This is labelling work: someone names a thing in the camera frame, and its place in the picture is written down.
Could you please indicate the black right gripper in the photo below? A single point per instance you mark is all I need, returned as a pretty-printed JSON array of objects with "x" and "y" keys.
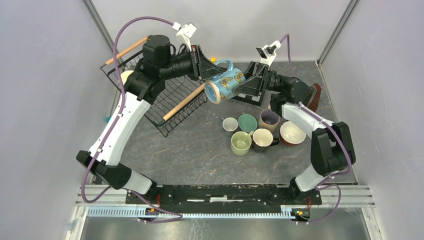
[{"x": 254, "y": 86}]

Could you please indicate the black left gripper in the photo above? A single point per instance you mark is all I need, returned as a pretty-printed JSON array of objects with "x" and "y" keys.
[{"x": 201, "y": 67}]

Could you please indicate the cream mug left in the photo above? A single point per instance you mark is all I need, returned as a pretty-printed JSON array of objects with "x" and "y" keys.
[{"x": 124, "y": 76}]

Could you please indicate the small green teacup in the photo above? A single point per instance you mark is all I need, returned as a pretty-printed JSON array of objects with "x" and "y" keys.
[{"x": 247, "y": 123}]

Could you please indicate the left wooden rack handle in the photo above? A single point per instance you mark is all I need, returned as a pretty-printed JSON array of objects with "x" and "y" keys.
[{"x": 132, "y": 47}]

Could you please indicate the right wooden rack handle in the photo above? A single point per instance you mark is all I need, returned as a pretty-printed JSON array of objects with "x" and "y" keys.
[{"x": 184, "y": 102}]

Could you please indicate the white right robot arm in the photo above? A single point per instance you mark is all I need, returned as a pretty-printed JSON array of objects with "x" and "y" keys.
[{"x": 332, "y": 152}]

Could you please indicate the grey blue mug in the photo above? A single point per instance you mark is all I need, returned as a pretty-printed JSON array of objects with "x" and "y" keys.
[{"x": 230, "y": 125}]

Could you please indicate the brown wooden metronome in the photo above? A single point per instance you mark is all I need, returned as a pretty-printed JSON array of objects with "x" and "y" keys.
[{"x": 313, "y": 97}]

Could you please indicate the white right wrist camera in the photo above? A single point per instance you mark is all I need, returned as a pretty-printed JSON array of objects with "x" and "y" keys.
[{"x": 267, "y": 53}]

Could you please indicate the aluminium rail frame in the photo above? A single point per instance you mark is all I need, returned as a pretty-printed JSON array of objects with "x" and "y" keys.
[{"x": 201, "y": 155}]

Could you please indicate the black white chessboard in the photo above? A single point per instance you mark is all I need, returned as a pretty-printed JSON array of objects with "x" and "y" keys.
[{"x": 249, "y": 99}]

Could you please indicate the glossy black mug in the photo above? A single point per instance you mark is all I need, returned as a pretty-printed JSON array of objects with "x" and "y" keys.
[{"x": 262, "y": 140}]

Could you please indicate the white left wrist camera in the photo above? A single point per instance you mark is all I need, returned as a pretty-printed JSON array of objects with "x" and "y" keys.
[{"x": 184, "y": 33}]

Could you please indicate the pink iridescent mug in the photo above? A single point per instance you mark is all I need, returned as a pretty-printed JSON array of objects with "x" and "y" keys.
[{"x": 269, "y": 120}]

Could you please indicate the light green mug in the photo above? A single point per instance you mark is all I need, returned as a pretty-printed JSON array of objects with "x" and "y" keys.
[{"x": 240, "y": 143}]

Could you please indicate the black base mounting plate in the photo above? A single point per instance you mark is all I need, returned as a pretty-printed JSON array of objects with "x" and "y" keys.
[{"x": 229, "y": 198}]

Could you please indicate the wooden rack handle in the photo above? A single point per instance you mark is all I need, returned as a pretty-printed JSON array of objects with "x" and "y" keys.
[
  {"x": 184, "y": 102},
  {"x": 132, "y": 47}
]

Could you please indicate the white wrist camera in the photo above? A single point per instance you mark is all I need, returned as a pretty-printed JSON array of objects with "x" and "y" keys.
[
  {"x": 267, "y": 53},
  {"x": 184, "y": 33}
]

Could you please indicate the black wire dish rack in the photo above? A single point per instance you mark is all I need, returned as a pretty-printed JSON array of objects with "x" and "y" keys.
[{"x": 176, "y": 90}]

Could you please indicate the blue bottomed mug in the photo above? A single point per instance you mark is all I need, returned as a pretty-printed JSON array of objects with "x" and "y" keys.
[{"x": 221, "y": 87}]

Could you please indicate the red floral mug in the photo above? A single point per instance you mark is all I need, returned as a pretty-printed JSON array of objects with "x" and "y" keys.
[{"x": 290, "y": 134}]

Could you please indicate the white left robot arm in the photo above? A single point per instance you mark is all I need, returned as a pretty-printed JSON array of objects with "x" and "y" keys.
[{"x": 140, "y": 90}]

